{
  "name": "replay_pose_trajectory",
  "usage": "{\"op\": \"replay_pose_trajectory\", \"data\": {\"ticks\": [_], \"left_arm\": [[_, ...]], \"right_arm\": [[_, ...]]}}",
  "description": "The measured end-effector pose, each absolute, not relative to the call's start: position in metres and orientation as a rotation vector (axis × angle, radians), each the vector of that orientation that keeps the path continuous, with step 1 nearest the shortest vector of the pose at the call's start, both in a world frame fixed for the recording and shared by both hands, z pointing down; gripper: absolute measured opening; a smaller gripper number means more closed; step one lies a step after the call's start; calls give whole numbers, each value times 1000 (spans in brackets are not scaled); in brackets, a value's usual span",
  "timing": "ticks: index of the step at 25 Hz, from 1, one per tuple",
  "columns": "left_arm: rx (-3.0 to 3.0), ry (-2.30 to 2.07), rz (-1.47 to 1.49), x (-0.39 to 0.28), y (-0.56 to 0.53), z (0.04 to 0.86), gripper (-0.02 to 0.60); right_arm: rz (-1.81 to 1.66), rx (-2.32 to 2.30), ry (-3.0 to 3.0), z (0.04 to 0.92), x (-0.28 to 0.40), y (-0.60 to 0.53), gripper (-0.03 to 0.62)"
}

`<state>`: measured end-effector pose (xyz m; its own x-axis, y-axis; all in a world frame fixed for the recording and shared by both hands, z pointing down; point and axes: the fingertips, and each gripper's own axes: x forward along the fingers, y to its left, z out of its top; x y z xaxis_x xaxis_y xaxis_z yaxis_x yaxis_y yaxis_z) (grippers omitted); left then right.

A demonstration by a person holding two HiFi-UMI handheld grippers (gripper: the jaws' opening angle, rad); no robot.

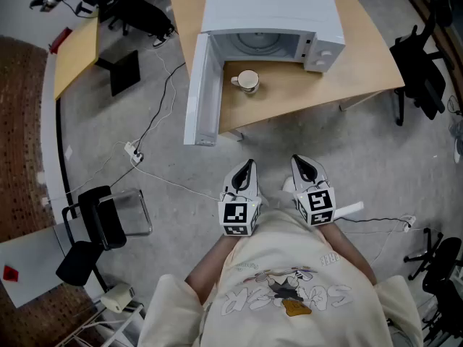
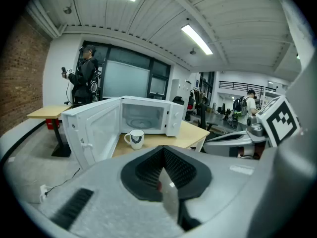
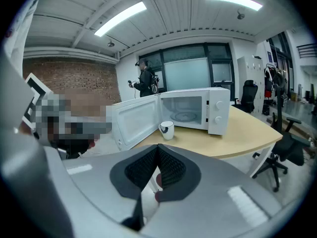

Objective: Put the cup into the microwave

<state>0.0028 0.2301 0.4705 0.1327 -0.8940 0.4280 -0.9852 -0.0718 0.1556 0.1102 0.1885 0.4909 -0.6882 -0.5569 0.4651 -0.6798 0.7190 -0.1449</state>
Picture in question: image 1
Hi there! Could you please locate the red flat object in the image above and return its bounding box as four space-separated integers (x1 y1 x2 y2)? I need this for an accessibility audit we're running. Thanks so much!
48 27 72 55

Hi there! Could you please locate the cream power adapter box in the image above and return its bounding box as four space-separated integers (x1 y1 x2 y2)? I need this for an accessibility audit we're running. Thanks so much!
100 282 136 314

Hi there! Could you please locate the black office chair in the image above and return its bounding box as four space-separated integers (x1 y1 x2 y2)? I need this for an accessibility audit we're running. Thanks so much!
403 227 463 343
389 12 448 127
97 0 177 48

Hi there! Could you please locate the white flat bar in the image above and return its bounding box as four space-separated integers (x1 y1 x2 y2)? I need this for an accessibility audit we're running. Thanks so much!
333 200 365 219

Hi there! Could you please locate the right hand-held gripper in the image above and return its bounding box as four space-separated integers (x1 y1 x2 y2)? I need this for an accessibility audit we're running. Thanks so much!
291 153 337 228

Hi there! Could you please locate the white metal rack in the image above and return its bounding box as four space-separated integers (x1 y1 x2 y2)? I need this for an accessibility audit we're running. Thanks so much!
54 301 146 347

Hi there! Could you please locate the black metal-frame chair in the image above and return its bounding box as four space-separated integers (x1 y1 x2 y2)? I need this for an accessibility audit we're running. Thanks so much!
55 185 153 293

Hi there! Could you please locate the black desk base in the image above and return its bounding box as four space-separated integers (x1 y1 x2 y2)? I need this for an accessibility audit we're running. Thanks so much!
95 50 141 98

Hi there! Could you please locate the small wooden desk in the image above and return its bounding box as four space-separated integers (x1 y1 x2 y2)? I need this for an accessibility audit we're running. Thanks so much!
53 11 101 101

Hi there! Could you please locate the white microwave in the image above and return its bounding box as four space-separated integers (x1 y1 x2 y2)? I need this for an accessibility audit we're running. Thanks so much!
183 0 347 147

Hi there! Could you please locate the red triangular object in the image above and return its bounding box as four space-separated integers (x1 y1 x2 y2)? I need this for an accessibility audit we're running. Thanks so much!
2 265 20 283

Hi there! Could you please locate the white table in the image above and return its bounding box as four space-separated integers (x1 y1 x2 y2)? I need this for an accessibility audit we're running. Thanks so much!
0 226 75 309

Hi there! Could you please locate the white cable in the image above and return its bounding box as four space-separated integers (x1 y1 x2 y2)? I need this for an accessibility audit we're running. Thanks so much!
132 157 221 202

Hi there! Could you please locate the small white power strip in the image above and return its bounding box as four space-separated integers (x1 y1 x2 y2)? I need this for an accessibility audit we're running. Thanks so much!
399 214 417 233

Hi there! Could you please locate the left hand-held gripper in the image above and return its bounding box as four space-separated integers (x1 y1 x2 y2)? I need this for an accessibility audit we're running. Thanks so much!
217 159 263 237

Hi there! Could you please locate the white ceramic mug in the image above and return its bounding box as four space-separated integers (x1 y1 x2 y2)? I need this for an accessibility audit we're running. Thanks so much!
230 69 260 95

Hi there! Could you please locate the person's cream printed shirt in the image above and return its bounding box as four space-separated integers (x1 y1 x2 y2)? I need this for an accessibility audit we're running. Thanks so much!
137 207 424 347

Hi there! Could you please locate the person's left forearm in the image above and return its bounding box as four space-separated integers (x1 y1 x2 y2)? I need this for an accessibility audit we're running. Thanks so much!
184 229 240 305

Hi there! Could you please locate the person's right forearm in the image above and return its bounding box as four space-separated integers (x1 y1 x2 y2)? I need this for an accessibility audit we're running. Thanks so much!
318 221 379 286

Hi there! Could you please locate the thin black cable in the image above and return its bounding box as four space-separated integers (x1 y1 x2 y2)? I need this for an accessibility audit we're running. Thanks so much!
334 216 413 228

